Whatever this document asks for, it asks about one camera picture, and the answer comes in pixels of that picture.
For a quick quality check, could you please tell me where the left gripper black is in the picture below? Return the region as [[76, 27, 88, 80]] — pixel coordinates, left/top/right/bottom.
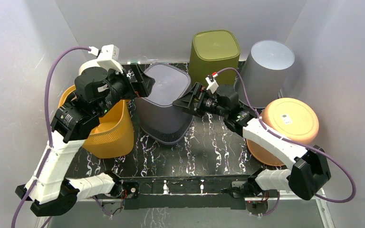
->
[[96, 63, 154, 117]]

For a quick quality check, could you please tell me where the grey mesh basket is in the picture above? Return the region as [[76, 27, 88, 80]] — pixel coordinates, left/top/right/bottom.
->
[[134, 63, 193, 145]]

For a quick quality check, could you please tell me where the olive green mesh basket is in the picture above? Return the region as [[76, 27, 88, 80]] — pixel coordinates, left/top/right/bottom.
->
[[188, 29, 240, 85]]

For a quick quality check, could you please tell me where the yellow mesh basket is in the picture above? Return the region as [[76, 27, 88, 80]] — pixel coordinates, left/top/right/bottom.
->
[[58, 86, 135, 159]]

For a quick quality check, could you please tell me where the light grey round bucket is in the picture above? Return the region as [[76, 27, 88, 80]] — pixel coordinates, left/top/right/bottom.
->
[[234, 40, 295, 108]]

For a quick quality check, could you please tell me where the orange round plastic bucket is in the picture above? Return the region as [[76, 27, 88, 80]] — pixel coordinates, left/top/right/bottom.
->
[[246, 97, 320, 167]]

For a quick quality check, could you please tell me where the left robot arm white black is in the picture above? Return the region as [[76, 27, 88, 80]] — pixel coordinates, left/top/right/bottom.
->
[[15, 63, 155, 217]]

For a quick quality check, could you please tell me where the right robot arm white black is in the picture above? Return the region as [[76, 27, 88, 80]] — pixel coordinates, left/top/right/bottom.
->
[[173, 83, 331, 200]]

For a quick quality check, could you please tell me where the cream bin with orange rim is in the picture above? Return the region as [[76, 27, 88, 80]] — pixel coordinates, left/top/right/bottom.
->
[[78, 59, 108, 76]]

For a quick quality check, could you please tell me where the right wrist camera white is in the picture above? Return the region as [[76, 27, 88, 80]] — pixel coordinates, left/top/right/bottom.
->
[[205, 72, 219, 94]]

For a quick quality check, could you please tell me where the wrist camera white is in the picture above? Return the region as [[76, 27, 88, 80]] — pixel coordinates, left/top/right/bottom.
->
[[205, 72, 219, 94], [88, 44, 124, 73]]

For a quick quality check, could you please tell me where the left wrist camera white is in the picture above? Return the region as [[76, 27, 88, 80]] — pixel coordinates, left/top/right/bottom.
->
[[88, 44, 124, 73]]

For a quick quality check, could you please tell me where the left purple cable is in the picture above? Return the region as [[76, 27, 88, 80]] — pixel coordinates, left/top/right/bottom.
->
[[10, 46, 114, 228]]

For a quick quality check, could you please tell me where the purple cable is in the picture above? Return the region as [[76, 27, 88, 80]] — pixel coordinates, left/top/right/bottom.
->
[[10, 46, 114, 228], [215, 67, 357, 218]]

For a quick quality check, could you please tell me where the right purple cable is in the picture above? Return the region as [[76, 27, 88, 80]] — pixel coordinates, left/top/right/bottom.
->
[[215, 67, 357, 218]]

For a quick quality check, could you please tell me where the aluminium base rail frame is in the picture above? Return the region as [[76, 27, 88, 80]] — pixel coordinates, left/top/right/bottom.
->
[[38, 192, 334, 228]]

